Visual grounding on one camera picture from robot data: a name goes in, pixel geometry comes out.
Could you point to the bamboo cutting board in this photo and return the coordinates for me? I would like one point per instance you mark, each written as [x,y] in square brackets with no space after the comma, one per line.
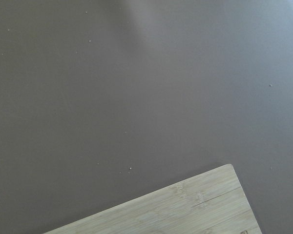
[213,202]

